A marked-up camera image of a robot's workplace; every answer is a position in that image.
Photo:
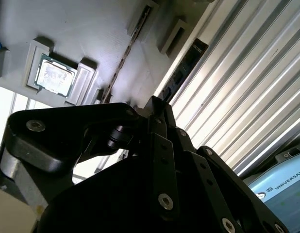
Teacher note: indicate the green RAM stick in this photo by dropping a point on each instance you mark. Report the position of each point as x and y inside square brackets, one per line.
[186, 68]

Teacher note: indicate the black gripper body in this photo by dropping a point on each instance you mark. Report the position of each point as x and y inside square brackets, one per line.
[111, 199]

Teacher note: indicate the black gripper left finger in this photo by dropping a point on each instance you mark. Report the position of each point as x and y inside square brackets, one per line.
[62, 131]

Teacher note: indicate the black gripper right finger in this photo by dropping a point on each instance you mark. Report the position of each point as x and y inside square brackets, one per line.
[213, 184]

